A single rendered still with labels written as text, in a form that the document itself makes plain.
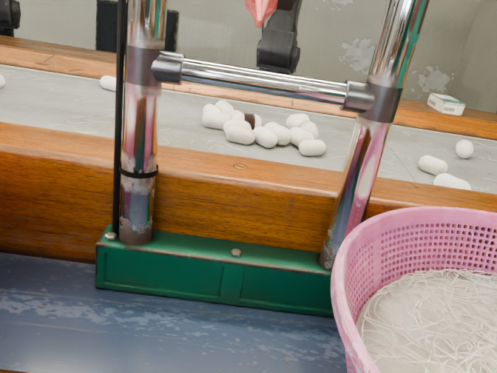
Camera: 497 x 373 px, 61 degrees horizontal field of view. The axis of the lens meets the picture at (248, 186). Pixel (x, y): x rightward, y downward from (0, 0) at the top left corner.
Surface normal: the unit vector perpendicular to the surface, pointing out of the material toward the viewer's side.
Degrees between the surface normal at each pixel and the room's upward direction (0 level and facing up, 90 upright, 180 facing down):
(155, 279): 90
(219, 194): 90
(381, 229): 75
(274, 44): 67
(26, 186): 90
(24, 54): 45
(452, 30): 90
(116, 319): 0
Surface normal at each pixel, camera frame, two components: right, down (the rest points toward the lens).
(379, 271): 0.69, 0.10
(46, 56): 0.11, -0.35
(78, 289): 0.15, -0.90
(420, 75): 0.01, 0.41
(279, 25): -0.20, -0.04
